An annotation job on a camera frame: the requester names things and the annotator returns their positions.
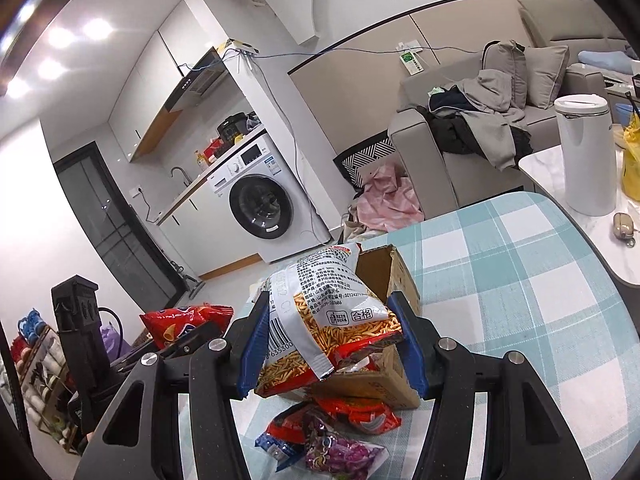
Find grey cushion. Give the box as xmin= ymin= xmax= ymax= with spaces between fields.
xmin=481 ymin=40 xmax=528 ymax=111
xmin=522 ymin=45 xmax=571 ymax=110

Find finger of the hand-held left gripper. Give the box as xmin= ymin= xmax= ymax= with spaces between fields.
xmin=162 ymin=322 xmax=224 ymax=361

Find black range hood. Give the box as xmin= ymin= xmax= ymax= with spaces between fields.
xmin=165 ymin=47 xmax=226 ymax=113

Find black pressure cooker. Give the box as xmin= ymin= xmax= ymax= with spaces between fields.
xmin=216 ymin=114 xmax=249 ymax=145

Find green white wall device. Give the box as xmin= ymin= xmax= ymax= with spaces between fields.
xmin=399 ymin=50 xmax=426 ymax=76

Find shoe rack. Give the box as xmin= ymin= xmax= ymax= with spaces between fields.
xmin=10 ymin=307 xmax=81 ymax=453

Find white base cabinets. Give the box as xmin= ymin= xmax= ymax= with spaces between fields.
xmin=156 ymin=175 xmax=261 ymax=281

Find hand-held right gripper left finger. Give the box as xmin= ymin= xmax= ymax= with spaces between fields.
xmin=75 ymin=292 xmax=273 ymax=480

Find white washing machine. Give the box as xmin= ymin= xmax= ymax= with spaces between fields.
xmin=209 ymin=130 xmax=331 ymax=265

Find white cylindrical bin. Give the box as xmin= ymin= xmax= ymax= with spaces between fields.
xmin=553 ymin=94 xmax=617 ymax=217

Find black clothing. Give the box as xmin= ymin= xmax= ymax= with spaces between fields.
xmin=427 ymin=87 xmax=533 ymax=161

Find teal checkered tablecloth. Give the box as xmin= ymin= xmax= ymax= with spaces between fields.
xmin=177 ymin=191 xmax=640 ymax=480

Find black glass door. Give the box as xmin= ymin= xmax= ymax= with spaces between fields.
xmin=52 ymin=141 xmax=183 ymax=311

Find stick vacuum cleaner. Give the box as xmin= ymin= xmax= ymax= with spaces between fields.
xmin=170 ymin=260 xmax=206 ymax=296

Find small metal case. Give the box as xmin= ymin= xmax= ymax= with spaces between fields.
xmin=612 ymin=212 xmax=637 ymax=247

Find purple snack packet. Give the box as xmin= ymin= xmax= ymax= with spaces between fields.
xmin=300 ymin=407 xmax=346 ymax=468
xmin=305 ymin=437 xmax=391 ymax=476

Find beige tote bag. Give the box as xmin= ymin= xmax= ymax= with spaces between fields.
xmin=340 ymin=212 xmax=386 ymax=243

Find red chip snack packet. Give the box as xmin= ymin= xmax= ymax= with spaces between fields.
xmin=139 ymin=302 xmax=235 ymax=353

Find white router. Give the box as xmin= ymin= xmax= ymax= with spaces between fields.
xmin=222 ymin=37 xmax=260 ymax=57

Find white wall cabinets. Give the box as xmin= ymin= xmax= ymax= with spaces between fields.
xmin=107 ymin=0 xmax=221 ymax=163

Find grey clothing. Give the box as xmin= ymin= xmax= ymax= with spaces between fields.
xmin=457 ymin=69 xmax=528 ymax=171

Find white marble side table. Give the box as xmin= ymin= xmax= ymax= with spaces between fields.
xmin=517 ymin=144 xmax=640 ymax=301

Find yellow plastic bag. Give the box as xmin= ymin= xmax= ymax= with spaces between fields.
xmin=620 ymin=112 xmax=640 ymax=203

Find purple bag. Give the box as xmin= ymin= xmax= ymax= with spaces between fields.
xmin=100 ymin=322 xmax=133 ymax=361

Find grey sofa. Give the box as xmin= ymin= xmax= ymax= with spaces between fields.
xmin=389 ymin=0 xmax=640 ymax=211

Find light blue pillow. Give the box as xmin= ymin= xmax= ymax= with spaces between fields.
xmin=577 ymin=50 xmax=632 ymax=76

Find white noodle snack packet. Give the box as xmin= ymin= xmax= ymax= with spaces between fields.
xmin=255 ymin=242 xmax=403 ymax=396

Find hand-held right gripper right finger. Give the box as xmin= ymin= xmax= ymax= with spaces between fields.
xmin=387 ymin=291 xmax=591 ymax=480

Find pink cloth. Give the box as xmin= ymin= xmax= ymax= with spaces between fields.
xmin=350 ymin=162 xmax=426 ymax=233

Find black white patterned cushion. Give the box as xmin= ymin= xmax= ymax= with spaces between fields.
xmin=334 ymin=135 xmax=401 ymax=191

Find brown cardboard box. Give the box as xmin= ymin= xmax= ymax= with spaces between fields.
xmin=280 ymin=244 xmax=422 ymax=411

